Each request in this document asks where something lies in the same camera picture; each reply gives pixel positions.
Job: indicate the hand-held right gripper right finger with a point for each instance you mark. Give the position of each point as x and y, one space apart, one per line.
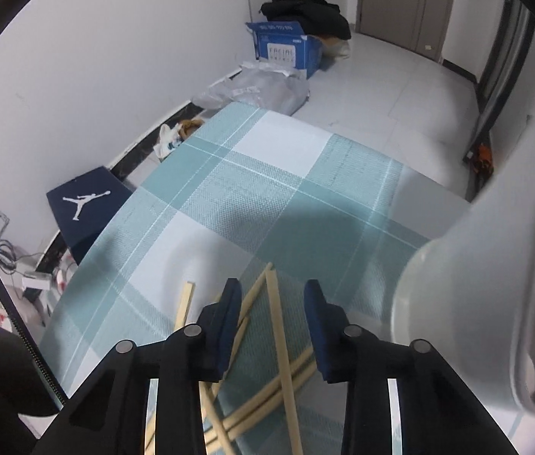
320 336

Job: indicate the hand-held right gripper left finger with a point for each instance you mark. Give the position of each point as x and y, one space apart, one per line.
230 327

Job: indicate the wooden chopstick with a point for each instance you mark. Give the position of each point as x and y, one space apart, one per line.
217 419
255 294
281 341
258 417
267 396

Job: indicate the light grey utensil holder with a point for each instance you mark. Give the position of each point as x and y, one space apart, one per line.
461 294

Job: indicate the teal plaid tablecloth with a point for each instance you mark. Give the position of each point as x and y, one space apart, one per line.
248 189

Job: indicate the navy shoe box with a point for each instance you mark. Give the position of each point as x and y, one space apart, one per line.
87 213

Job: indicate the white sock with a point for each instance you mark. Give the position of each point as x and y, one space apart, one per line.
168 142

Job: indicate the white power strip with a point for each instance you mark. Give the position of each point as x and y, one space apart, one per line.
35 278

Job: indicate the orange tool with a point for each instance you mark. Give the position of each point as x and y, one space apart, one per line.
483 163

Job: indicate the grey plastic bag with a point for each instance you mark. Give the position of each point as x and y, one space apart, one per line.
262 87

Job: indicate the blue cardboard box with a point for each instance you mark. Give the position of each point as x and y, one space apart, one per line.
286 50

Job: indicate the brown paper bag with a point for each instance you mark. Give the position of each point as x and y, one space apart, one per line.
336 47

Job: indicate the pile of black clothes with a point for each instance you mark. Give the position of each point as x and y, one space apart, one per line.
305 12

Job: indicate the grey-brown door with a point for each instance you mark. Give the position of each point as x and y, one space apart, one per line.
400 0

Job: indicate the black door frame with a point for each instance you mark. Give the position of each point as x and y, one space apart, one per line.
499 76

